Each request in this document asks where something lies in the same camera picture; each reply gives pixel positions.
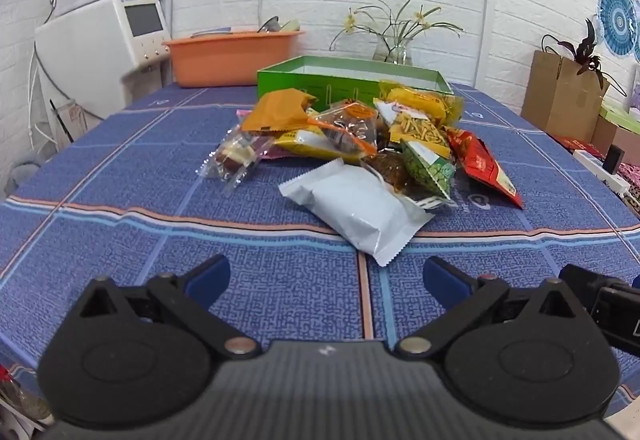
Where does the yellow snack bag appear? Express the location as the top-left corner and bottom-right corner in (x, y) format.
(378, 81), (464, 127)

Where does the white power strip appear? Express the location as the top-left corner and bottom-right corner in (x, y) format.
(573, 149), (630, 198)

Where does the orange snack packet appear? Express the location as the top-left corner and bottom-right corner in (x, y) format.
(241, 88), (317, 133)

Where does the blue paper fan decoration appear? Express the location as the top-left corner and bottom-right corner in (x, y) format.
(597, 0), (639, 60)

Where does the red snack packet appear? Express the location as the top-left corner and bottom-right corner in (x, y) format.
(445, 127), (524, 209)

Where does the green cardboard box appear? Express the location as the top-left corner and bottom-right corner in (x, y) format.
(257, 56), (452, 111)

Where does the white screen appliance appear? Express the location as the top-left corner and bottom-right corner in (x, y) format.
(34, 0), (173, 121)

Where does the glass vase with flowers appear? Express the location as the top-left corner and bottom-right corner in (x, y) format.
(329, 0), (464, 66)

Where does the pink pumpkin seed packet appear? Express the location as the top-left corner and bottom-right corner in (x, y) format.
(196, 111), (276, 195)

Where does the green triangular snack packet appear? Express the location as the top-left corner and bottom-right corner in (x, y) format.
(400, 140), (456, 199)

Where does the dark purple potted plant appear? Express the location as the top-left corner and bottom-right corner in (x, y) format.
(540, 18), (627, 97)

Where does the clear orange-label snack packet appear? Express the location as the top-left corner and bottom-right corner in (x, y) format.
(308, 100), (378, 163)

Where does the orange plastic basin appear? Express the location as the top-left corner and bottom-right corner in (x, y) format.
(163, 31), (303, 88)

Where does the white foil snack packet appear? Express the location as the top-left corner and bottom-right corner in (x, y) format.
(279, 158), (433, 267)

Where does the brown paper bag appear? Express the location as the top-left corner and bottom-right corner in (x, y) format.
(521, 51), (608, 143)

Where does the yellow cake snack packet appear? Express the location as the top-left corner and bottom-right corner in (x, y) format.
(274, 126), (341, 160)

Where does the blue patterned tablecloth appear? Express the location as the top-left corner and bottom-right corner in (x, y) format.
(1, 84), (639, 390)

